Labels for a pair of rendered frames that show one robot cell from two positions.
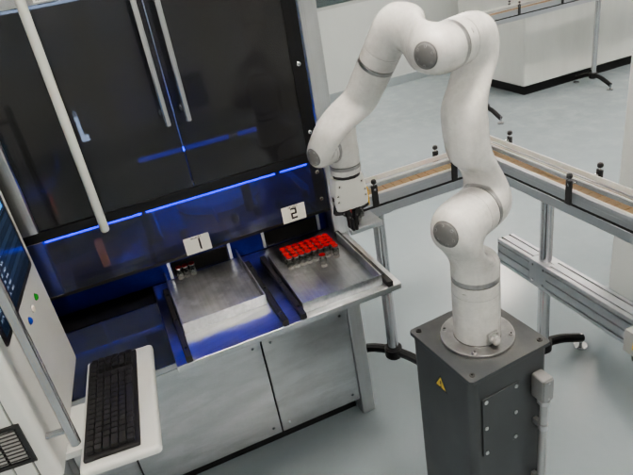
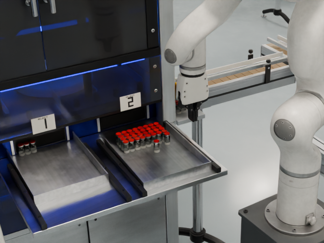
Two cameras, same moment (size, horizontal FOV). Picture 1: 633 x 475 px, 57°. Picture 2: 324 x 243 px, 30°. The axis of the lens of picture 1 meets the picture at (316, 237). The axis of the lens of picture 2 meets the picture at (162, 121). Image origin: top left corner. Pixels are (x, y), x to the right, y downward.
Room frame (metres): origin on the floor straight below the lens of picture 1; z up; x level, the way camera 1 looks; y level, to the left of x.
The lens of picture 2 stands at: (-0.24, 0.26, 2.03)
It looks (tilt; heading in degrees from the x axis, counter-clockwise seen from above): 28 degrees down; 351
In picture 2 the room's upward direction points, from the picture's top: 2 degrees counter-clockwise
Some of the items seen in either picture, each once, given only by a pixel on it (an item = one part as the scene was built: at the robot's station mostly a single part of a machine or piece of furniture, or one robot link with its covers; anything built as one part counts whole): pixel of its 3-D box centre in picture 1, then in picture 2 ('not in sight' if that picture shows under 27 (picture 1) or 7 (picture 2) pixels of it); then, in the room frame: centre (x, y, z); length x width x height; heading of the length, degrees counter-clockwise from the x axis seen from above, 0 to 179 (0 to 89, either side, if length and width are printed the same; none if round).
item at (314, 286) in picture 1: (321, 269); (155, 153); (1.60, 0.00, 0.90); 0.34 x 0.26 x 0.04; 17
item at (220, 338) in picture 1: (270, 286); (108, 167); (1.59, 0.17, 0.87); 0.70 x 0.48 x 0.02; 108
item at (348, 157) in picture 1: (340, 140); (191, 43); (1.48, -0.11, 1.35); 0.09 x 0.08 x 0.13; 132
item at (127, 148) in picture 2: (312, 255); (145, 141); (1.69, 0.03, 0.90); 0.18 x 0.02 x 0.05; 107
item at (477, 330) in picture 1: (476, 306); (297, 192); (1.19, -0.37, 0.95); 0.19 x 0.19 x 0.18
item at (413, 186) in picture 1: (407, 180); (225, 79); (2.12, -0.40, 0.92); 0.69 x 0.16 x 0.16; 108
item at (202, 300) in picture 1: (213, 287); (55, 165); (1.61, 0.36, 0.90); 0.34 x 0.26 x 0.04; 18
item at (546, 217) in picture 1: (544, 278); not in sight; (1.95, -0.89, 0.46); 0.09 x 0.09 x 0.77; 18
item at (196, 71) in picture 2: (346, 168); (193, 67); (1.49, -0.11, 1.27); 0.09 x 0.08 x 0.03; 108
